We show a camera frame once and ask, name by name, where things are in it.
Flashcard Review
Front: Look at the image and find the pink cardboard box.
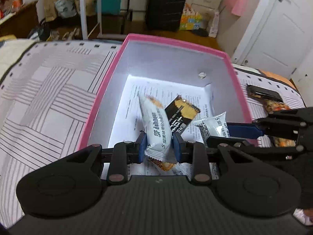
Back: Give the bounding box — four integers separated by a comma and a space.
78, 34, 252, 149

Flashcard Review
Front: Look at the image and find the white door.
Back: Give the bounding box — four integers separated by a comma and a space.
232, 0, 312, 78

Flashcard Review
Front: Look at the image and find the white rolling side table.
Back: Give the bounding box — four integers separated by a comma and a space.
78, 0, 133, 40

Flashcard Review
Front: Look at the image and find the small white snack packet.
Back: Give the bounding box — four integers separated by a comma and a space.
192, 112, 230, 146

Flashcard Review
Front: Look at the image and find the black nut snack bag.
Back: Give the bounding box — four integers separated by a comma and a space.
246, 84, 296, 147

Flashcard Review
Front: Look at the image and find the white biscuit snack packet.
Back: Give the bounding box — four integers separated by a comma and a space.
138, 94, 177, 171

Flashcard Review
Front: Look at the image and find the teal shopping bag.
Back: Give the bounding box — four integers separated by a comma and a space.
95, 0, 121, 15

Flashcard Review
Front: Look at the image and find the brown wooden nightstand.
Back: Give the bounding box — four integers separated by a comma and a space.
1, 0, 39, 38

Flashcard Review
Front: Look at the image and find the printed paper sheet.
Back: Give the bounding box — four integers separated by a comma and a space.
108, 75, 213, 179

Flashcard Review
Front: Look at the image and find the black suitcase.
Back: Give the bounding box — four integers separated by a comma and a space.
144, 0, 186, 31

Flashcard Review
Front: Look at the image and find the black biscuit snack packet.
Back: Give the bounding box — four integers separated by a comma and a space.
165, 96, 201, 134

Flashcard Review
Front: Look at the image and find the brown paper bag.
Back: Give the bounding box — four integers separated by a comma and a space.
43, 0, 58, 22

